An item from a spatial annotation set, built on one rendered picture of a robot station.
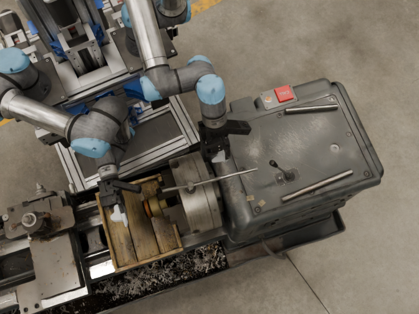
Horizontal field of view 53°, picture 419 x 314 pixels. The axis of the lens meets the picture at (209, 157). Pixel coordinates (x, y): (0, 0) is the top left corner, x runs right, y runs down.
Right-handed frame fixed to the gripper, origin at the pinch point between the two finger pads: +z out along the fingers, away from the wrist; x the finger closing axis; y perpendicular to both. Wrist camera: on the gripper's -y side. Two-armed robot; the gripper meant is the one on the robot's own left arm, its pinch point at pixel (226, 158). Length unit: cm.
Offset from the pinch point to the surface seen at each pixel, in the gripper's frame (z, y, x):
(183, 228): 28.2, 20.6, 4.4
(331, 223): 87, -53, -4
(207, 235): 53, 12, -2
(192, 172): 12.1, 11.6, -7.4
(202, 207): 18.6, 11.9, 3.9
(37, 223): 20, 72, -12
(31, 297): 50, 88, 1
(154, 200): 23.7, 28.3, -8.8
